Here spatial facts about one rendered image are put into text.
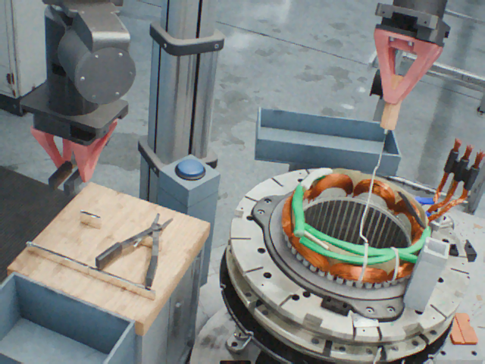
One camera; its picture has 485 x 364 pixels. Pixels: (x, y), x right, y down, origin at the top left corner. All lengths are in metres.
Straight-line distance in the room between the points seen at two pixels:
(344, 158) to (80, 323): 0.53
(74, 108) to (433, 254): 0.42
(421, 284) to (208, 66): 0.58
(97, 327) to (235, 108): 2.56
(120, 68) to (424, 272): 0.40
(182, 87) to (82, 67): 0.57
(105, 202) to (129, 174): 1.83
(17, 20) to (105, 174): 0.79
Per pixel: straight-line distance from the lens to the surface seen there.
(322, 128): 1.16
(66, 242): 0.83
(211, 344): 1.05
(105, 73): 0.57
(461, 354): 1.17
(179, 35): 1.08
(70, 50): 0.58
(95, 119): 0.66
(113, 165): 2.77
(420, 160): 3.18
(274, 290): 0.74
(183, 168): 0.99
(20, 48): 2.96
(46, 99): 0.70
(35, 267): 0.80
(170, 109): 1.14
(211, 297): 1.15
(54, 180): 0.72
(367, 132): 1.17
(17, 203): 2.57
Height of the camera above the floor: 1.62
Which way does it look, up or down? 37 degrees down
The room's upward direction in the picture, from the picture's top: 9 degrees clockwise
